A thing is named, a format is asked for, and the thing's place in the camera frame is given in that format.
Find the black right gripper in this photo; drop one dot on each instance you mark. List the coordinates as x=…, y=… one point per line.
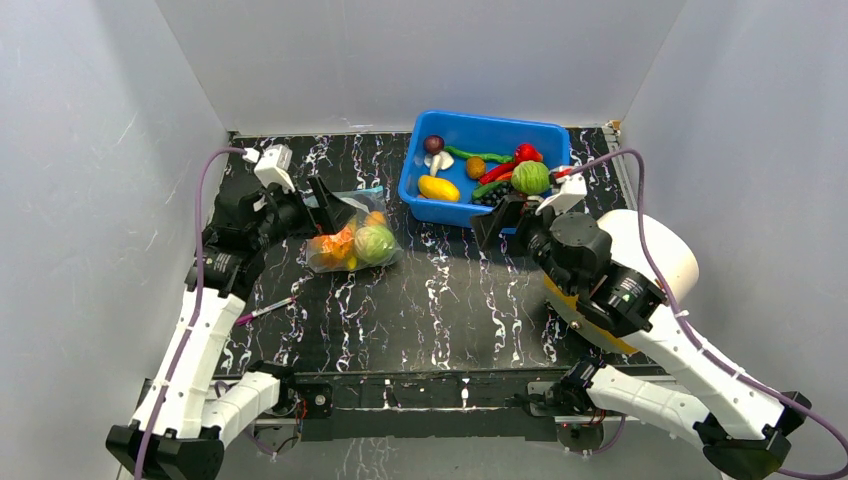
x=515, y=221

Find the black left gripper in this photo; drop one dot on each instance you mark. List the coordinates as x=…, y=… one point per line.
x=326, y=218

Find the small orange toy fruit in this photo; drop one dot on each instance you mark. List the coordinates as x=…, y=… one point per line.
x=376, y=218

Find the clear zip top bag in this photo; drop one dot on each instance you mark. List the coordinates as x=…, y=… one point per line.
x=364, y=201

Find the green toy cabbage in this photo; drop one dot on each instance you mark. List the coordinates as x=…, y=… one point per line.
x=374, y=244

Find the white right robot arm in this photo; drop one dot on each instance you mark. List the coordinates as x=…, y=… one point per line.
x=615, y=271

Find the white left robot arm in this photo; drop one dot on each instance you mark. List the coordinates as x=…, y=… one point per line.
x=192, y=371

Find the green toy bean pod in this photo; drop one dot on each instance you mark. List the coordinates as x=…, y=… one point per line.
x=493, y=188

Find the black toy grape bunch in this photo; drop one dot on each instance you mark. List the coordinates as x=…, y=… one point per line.
x=491, y=201

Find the red toy chili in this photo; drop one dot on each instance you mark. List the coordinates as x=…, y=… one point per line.
x=497, y=172

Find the brown toy kiwi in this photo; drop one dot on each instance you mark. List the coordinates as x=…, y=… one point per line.
x=475, y=167

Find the striped green toy melon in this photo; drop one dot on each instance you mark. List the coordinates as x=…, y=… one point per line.
x=531, y=178

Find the yellow toy mango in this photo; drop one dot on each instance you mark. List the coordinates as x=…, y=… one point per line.
x=439, y=189

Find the red toy pepper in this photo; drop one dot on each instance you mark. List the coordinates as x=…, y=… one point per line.
x=527, y=152

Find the blue plastic bin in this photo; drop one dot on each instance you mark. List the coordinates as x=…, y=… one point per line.
x=473, y=134

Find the purple marker pen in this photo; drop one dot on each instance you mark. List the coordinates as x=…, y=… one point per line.
x=251, y=316

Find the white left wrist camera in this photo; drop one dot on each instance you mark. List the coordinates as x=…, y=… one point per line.
x=272, y=168

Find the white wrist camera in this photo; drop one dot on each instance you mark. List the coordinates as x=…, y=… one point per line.
x=570, y=188
x=272, y=168

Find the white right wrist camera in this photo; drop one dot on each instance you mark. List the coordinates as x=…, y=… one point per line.
x=570, y=188

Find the black front rail frame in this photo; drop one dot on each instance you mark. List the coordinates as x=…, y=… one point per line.
x=445, y=404

